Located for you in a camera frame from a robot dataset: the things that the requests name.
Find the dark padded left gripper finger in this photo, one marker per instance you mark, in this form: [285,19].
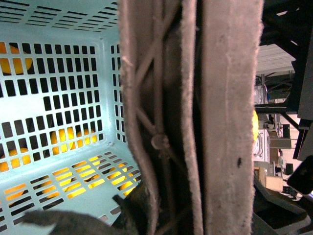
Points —
[131,221]

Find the light blue plastic basket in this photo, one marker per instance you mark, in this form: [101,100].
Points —
[74,82]

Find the brown basket handle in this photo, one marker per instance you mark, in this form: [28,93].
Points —
[188,69]

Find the yellow fruit under basket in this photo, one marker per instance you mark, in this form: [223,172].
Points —
[64,140]

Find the orange mango behind basket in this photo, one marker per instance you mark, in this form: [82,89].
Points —
[16,65]

